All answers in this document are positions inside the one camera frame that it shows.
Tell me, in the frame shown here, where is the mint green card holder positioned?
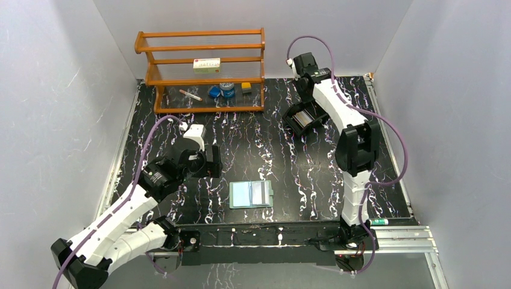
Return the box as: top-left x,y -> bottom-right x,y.
229,180 -> 274,210

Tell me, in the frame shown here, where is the black card storage box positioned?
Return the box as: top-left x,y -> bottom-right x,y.
282,101 -> 329,136

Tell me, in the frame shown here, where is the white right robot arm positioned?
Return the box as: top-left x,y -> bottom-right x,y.
283,52 -> 380,249

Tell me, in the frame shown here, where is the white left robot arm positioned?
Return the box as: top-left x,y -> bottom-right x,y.
51,145 -> 222,288

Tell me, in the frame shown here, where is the stack of cards in box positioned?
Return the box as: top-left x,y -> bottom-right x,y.
293,110 -> 314,128

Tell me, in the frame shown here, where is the yellow black sponge block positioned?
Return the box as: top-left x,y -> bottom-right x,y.
241,82 -> 252,95

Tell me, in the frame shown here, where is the red white pen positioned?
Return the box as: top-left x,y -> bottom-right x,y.
179,90 -> 202,101

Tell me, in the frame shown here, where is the blue square lid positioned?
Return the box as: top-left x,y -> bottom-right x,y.
208,86 -> 221,99

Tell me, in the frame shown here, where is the blue round jar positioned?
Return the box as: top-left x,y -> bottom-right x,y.
219,82 -> 236,98

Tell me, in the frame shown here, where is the orange wooden shelf rack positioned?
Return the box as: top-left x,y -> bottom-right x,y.
134,28 -> 266,114

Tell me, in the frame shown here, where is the white medicine box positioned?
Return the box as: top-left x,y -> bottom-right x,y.
193,58 -> 221,74

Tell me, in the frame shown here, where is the green white marker pen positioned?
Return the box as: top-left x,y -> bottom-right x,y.
369,219 -> 390,226

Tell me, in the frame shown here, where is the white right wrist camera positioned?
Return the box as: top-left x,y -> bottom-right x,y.
286,58 -> 300,80

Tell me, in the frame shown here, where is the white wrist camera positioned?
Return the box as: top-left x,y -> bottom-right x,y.
286,58 -> 300,80
180,124 -> 205,152

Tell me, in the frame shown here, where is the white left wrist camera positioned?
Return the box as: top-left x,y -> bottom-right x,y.
180,124 -> 205,152

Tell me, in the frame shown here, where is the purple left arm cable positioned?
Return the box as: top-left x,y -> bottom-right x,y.
51,115 -> 186,289

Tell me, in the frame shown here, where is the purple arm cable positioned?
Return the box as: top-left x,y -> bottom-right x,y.
51,115 -> 186,289
286,35 -> 410,275

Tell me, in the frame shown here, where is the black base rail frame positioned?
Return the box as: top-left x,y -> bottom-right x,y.
155,220 -> 384,268

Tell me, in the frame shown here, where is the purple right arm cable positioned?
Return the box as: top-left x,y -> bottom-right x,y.
286,35 -> 410,275

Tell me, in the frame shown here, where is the silver aluminium rail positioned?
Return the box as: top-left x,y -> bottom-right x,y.
333,225 -> 439,256

